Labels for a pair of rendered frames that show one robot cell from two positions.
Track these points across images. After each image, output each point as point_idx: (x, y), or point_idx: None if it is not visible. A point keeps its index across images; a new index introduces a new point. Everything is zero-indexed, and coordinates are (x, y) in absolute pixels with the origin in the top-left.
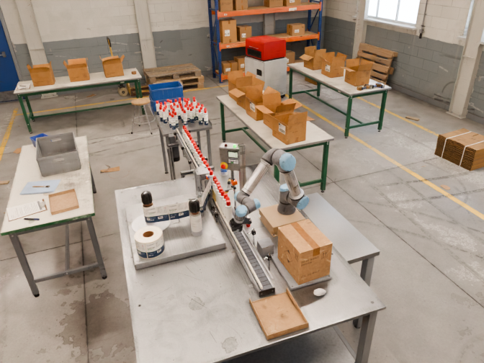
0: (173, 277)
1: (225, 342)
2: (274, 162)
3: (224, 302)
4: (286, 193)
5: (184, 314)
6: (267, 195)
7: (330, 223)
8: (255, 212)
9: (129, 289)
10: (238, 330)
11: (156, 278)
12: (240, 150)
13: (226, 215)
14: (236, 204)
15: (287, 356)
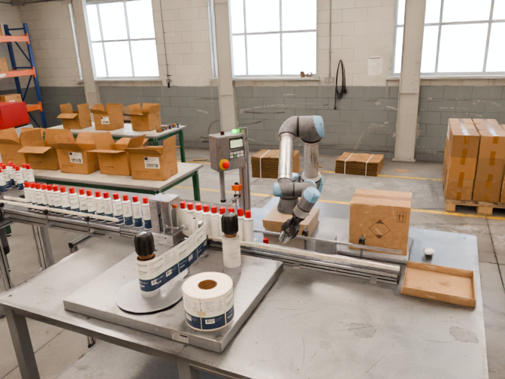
0: (285, 327)
1: (456, 336)
2: (305, 130)
3: (381, 308)
4: (295, 182)
5: (372, 347)
6: None
7: (330, 210)
8: None
9: (257, 377)
10: (442, 319)
11: (267, 341)
12: (244, 134)
13: (248, 234)
14: None
15: None
